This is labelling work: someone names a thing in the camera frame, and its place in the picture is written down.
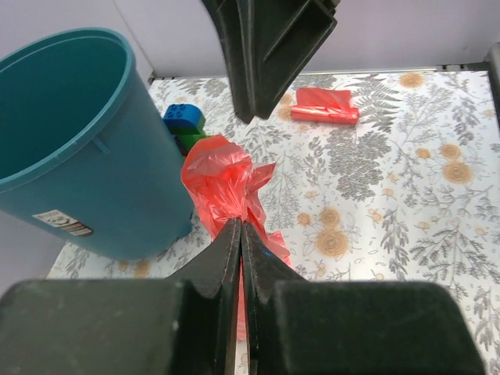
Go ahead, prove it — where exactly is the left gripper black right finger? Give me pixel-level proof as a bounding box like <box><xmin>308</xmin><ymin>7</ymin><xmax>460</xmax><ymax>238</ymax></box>
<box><xmin>241</xmin><ymin>223</ymin><xmax>484</xmax><ymax>374</ymax></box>

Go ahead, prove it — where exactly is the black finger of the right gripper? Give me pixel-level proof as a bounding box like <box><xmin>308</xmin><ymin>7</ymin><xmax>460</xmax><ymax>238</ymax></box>
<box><xmin>202</xmin><ymin>0</ymin><xmax>339</xmax><ymax>123</ymax></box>

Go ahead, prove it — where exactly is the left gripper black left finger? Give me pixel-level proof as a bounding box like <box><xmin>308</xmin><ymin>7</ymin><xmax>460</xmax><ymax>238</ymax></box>
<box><xmin>1</xmin><ymin>219</ymin><xmax>241</xmax><ymax>374</ymax></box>

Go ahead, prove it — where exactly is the red plastic trash bag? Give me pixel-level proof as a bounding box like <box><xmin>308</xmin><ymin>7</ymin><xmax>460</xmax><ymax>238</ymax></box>
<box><xmin>181</xmin><ymin>135</ymin><xmax>295</xmax><ymax>345</ymax></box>

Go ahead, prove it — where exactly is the teal plastic trash bin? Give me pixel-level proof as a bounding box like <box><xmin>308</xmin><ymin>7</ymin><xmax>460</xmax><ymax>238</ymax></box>
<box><xmin>1</xmin><ymin>28</ymin><xmax>194</xmax><ymax>260</ymax></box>

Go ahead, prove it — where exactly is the small rolled red bag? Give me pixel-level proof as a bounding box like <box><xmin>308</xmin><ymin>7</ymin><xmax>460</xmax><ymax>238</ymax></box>
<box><xmin>291</xmin><ymin>87</ymin><xmax>359</xmax><ymax>126</ymax></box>

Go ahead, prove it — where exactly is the colourful toy block car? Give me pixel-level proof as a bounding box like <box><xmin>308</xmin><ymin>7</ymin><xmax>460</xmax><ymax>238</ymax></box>
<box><xmin>162</xmin><ymin>103</ymin><xmax>207</xmax><ymax>156</ymax></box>

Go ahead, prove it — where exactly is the floral patterned table mat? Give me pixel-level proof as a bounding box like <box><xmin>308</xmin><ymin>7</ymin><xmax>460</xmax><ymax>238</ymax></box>
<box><xmin>46</xmin><ymin>70</ymin><xmax>500</xmax><ymax>375</ymax></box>

